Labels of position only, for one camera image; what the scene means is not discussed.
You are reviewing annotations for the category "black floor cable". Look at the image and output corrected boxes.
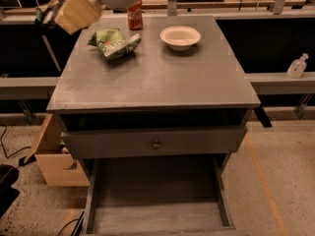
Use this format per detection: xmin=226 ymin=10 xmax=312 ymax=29
xmin=0 ymin=125 xmax=32 ymax=160

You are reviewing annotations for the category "grey wooden drawer cabinet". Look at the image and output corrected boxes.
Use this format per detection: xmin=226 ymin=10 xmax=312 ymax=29
xmin=46 ymin=15 xmax=261 ymax=236

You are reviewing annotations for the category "white paper bowl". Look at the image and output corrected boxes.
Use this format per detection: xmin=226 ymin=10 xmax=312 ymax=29
xmin=159 ymin=26 xmax=201 ymax=51

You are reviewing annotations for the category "grey top drawer with knob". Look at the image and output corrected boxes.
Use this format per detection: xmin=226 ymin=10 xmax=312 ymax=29
xmin=61 ymin=126 xmax=247 ymax=159

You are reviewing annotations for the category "open grey middle drawer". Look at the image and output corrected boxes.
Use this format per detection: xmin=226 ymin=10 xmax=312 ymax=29
xmin=82 ymin=155 xmax=250 ymax=236

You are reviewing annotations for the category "clear hand sanitizer bottle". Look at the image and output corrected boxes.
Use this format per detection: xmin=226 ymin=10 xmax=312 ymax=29
xmin=287 ymin=53 xmax=309 ymax=79

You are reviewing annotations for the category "light wooden box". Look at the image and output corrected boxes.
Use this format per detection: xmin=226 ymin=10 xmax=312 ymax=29
xmin=23 ymin=114 xmax=90 ymax=187

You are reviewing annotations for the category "red coca-cola can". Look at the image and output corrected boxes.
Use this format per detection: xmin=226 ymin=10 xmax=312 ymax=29
xmin=127 ymin=0 xmax=143 ymax=30

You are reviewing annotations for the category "green chip bag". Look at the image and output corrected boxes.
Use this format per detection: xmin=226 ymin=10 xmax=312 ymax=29
xmin=88 ymin=29 xmax=142 ymax=61

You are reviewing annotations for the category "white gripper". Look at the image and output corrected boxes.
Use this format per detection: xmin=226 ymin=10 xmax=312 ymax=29
xmin=54 ymin=0 xmax=139 ymax=34

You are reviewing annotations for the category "black object at left edge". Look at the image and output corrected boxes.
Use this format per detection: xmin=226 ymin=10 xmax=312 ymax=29
xmin=0 ymin=164 xmax=20 ymax=217

